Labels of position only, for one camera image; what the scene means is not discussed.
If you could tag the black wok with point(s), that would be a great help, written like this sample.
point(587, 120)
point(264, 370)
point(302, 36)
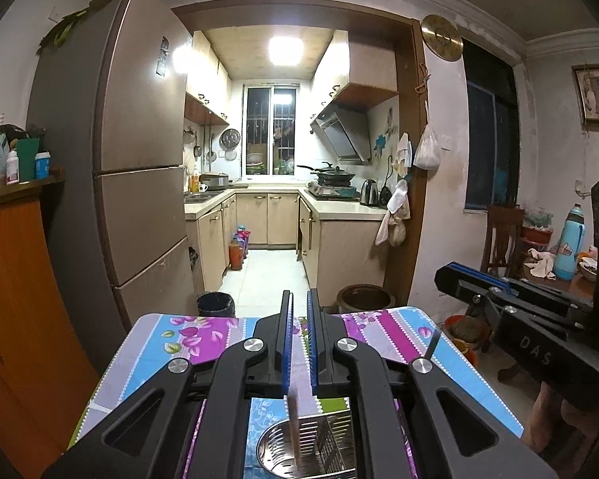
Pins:
point(334, 173)

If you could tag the square ceiling light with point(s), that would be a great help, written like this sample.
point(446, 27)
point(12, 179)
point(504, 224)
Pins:
point(285, 50)

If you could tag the red bucket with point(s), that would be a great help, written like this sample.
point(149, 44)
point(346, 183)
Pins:
point(466, 332)

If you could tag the barred kitchen window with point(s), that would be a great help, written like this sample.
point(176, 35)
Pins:
point(269, 129)

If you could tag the white plastic bottle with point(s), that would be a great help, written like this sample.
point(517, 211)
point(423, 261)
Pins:
point(12, 169)

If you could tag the steel perforated utensil holder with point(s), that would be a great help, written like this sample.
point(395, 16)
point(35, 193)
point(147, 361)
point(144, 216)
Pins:
point(329, 439)

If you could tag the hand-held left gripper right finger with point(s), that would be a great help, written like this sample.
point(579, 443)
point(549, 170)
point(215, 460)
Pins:
point(313, 344)

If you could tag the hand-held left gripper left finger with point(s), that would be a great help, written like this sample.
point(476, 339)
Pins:
point(287, 344)

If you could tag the black trash bin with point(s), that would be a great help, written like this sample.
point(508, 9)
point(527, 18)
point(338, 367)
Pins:
point(214, 304)

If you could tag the floral striped tablecloth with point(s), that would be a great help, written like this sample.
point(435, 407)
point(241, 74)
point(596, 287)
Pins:
point(204, 334)

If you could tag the gas stove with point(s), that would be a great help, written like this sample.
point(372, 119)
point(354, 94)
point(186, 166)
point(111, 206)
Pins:
point(332, 189)

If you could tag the orange oil bottle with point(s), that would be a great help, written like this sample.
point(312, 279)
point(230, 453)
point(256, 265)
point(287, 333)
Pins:
point(235, 257)

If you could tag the hanging kitchen cloths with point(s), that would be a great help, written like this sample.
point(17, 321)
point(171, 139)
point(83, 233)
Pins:
point(394, 219)

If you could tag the dark wooden chair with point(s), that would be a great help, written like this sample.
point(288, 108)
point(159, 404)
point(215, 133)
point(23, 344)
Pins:
point(501, 229)

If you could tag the beige upper cabinet over sink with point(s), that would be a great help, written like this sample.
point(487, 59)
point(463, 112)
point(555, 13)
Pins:
point(204, 80)

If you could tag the green box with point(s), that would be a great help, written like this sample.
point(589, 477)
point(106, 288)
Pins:
point(27, 159)

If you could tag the steel cooking pot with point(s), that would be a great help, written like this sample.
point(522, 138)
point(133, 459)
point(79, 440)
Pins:
point(214, 180)

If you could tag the orange wooden cabinet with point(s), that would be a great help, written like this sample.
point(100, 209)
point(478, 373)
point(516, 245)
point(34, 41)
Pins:
point(20, 284)

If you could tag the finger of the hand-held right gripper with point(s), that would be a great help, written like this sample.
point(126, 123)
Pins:
point(447, 282)
point(484, 275)

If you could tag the beige upper cabinet with hood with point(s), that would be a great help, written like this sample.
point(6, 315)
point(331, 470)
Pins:
point(354, 70)

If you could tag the dark room window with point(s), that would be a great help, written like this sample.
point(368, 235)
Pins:
point(489, 134)

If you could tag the brown ceramic jar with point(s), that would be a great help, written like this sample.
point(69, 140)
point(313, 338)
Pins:
point(364, 299)

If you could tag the blue and white tub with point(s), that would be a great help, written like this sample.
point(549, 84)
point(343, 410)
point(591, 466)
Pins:
point(43, 167)

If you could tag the dark wooden side table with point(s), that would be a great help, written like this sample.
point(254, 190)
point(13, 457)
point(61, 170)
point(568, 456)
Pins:
point(581, 287)

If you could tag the white hanging plastic bag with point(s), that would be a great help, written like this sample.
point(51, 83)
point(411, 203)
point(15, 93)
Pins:
point(428, 152)

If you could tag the gold wall clock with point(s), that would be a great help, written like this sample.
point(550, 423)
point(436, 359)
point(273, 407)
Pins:
point(442, 37)

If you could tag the beige lower kitchen cabinets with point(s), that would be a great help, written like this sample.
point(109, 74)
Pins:
point(279, 219)

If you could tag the white crumpled cloth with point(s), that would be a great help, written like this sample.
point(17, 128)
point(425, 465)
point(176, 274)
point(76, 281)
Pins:
point(541, 262)

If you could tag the steel electric kettle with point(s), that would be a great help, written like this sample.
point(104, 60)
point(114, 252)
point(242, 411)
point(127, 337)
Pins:
point(368, 193)

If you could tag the blue thermos flask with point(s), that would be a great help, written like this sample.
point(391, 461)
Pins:
point(569, 244)

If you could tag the wooden chopstick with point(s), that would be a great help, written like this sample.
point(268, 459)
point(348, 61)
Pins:
point(294, 424)

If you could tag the silver refrigerator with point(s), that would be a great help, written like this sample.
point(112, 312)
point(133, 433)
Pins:
point(140, 134)

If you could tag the steel range hood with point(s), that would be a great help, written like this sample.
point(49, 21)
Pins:
point(344, 134)

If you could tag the hanging round strainer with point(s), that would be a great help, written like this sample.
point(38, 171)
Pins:
point(229, 138)

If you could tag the person's right hand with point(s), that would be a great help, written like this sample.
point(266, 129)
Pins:
point(546, 409)

